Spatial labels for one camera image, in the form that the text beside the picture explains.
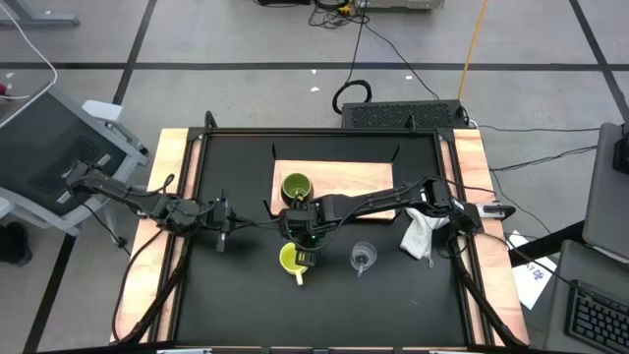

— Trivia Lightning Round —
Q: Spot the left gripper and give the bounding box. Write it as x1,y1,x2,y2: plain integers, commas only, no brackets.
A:
210,193,269,254

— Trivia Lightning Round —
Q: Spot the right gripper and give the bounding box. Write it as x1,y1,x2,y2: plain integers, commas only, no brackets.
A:
277,201,326,268

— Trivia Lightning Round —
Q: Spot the yellow mug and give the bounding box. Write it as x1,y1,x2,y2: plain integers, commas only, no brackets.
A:
278,241,312,287

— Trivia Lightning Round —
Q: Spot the clear plastic cup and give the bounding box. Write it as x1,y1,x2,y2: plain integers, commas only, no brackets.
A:
349,240,379,278

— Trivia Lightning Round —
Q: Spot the olive green mug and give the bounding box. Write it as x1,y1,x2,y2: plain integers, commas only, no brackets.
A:
281,171,315,205

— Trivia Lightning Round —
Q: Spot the white cloth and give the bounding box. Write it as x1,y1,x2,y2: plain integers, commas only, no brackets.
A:
399,206,451,269

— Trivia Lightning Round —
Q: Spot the black vented computer case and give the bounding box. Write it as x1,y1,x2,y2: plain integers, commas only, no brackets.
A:
340,98,467,131

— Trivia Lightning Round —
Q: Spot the grey office chair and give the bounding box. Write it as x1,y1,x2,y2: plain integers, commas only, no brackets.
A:
0,83,150,233

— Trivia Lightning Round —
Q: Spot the white paper sheet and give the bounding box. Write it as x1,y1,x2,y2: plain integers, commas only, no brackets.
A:
505,229,559,312

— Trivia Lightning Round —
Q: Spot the black desk support beam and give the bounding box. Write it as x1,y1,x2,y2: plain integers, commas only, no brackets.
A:
507,220,600,268

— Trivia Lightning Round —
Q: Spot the grey desk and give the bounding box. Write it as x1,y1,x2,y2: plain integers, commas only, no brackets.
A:
543,239,629,354

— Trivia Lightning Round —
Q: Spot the grey desk leg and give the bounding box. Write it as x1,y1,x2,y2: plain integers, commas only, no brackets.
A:
0,0,81,29

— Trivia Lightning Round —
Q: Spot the black computer keyboard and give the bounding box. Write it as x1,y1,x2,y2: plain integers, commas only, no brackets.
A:
564,279,629,354

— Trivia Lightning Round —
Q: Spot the grey side table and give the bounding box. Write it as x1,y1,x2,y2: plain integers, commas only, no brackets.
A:
581,121,629,262

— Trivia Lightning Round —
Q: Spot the black aluminium table frame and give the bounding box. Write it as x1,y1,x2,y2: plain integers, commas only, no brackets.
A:
185,110,463,348

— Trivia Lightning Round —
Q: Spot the black diagonal frame strut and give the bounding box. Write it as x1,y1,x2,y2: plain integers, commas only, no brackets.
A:
448,235,528,348
116,235,194,345

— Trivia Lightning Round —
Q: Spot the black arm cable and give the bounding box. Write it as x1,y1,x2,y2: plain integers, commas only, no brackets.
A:
110,223,171,343

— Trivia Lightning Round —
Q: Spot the coiled black cable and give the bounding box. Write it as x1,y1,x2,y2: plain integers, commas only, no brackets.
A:
331,79,373,116

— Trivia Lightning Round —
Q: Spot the long black floor cable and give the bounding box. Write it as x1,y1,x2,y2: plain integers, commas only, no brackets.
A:
363,22,442,101

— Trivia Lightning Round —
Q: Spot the tangled black cable bundle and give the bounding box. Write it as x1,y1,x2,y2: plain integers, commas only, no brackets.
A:
307,0,371,30

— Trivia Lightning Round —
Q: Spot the yellow floor cable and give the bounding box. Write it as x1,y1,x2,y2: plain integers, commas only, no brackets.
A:
457,0,490,100

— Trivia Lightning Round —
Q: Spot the white cable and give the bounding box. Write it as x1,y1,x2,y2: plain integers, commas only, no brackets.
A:
0,0,59,101

